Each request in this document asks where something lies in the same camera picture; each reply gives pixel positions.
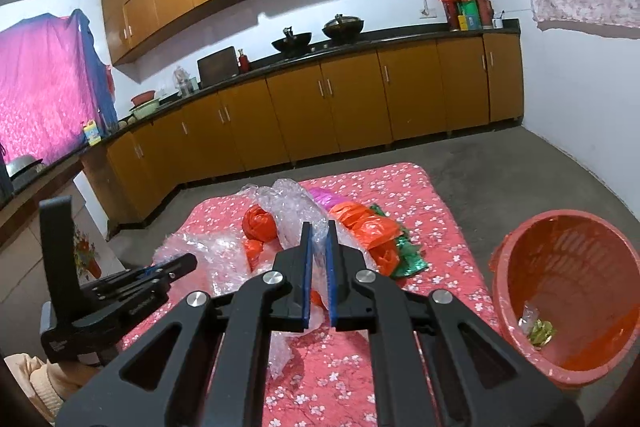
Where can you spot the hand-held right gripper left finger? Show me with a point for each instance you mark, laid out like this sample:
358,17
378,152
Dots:
306,277

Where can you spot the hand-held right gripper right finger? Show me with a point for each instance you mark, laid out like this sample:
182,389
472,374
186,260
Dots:
331,277

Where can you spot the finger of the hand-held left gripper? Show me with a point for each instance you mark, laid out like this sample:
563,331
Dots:
170,267

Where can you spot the clear bubble wrap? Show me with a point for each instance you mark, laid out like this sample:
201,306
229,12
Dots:
225,252

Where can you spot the orange plastic bag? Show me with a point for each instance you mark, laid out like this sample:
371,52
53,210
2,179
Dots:
259,224
365,227

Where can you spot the green plastic bag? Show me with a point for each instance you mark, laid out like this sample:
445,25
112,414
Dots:
407,257

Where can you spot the pink plastic bag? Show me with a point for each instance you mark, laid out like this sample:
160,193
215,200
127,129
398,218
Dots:
322,197

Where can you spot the red plastic basket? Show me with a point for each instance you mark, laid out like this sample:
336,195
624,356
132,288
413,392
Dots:
575,257

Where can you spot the person's left forearm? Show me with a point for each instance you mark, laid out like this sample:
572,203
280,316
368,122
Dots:
45,384

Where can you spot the white cabinet with flower print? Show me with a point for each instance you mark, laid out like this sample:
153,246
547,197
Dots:
107,257

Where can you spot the red floral tablecloth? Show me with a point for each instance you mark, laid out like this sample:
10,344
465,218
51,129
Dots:
435,217

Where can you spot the metal pot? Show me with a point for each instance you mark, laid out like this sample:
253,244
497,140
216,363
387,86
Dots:
25,166

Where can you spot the yellow bottle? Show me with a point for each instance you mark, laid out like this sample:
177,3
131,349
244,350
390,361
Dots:
90,134

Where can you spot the green basin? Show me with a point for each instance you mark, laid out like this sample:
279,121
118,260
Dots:
145,109

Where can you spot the brown base cabinets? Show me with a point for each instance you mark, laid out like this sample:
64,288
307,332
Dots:
350,107

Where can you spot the red basin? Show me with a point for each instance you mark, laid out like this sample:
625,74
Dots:
143,98

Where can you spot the clear plastic container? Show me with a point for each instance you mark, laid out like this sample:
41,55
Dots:
184,83

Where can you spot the magenta hanging cloth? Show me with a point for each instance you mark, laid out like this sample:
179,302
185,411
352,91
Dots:
45,92

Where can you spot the brown cutting board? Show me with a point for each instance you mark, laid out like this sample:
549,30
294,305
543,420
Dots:
217,64

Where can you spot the green crumpled wrapper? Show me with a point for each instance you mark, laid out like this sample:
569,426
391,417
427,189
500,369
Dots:
537,329

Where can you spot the red bottle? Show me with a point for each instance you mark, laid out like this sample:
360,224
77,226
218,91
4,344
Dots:
244,63

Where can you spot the black wok with lid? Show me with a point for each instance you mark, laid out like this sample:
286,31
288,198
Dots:
342,28

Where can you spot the black countertop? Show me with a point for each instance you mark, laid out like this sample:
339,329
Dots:
400,36

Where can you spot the green box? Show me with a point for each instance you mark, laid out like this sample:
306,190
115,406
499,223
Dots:
470,14

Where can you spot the red carton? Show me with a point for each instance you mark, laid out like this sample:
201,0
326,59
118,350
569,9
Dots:
486,12

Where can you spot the white wall socket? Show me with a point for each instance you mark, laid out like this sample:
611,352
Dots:
428,12

